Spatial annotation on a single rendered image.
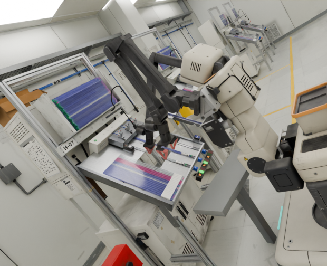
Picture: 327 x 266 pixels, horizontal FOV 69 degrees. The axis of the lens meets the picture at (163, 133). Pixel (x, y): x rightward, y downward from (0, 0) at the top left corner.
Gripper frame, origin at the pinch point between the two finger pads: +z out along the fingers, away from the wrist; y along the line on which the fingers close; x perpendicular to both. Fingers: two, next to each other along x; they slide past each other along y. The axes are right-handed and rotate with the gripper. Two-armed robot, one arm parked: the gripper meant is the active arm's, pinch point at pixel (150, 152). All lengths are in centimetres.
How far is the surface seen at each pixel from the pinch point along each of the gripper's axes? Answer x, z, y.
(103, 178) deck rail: -15.8, -1.1, 37.8
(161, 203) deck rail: 25.8, 4.2, 38.4
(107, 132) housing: -35.9, -10.1, 1.4
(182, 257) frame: 42, 46, 42
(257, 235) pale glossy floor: 87, 52, 1
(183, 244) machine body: 38, 59, 25
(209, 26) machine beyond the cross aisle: -71, -15, -463
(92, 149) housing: -38.7, -4.2, 18.4
